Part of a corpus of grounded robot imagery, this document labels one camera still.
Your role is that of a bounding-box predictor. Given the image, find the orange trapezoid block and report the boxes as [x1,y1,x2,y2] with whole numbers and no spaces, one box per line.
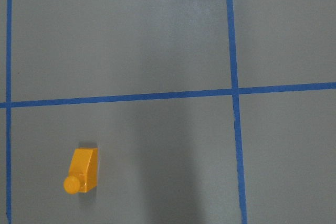
[63,147,98,195]

